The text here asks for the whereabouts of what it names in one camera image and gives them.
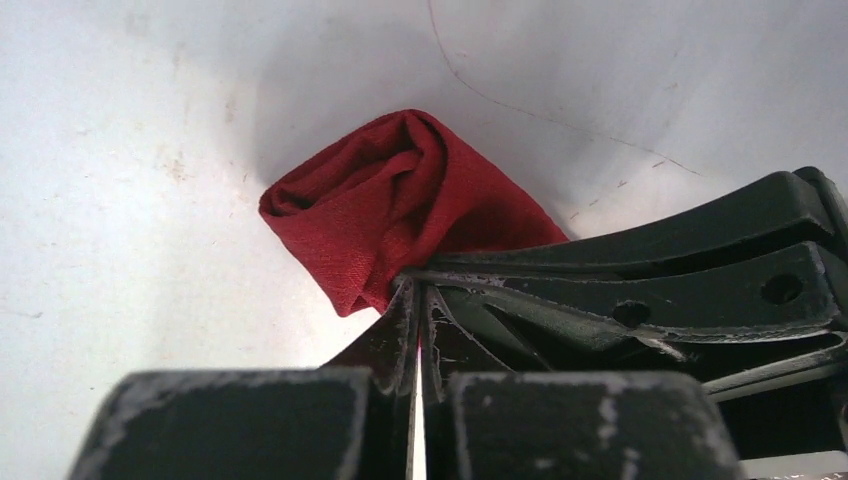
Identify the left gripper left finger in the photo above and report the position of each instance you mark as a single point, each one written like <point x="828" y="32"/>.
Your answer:
<point x="352" y="418"/>

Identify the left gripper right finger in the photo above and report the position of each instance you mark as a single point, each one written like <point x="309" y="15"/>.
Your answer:
<point x="483" y="421"/>

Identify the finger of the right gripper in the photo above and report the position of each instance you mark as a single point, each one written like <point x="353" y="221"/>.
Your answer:
<point x="777" y="211"/>
<point x="764" y="323"/>

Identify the red cloth napkin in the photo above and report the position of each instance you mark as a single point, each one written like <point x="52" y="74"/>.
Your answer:
<point x="389" y="196"/>

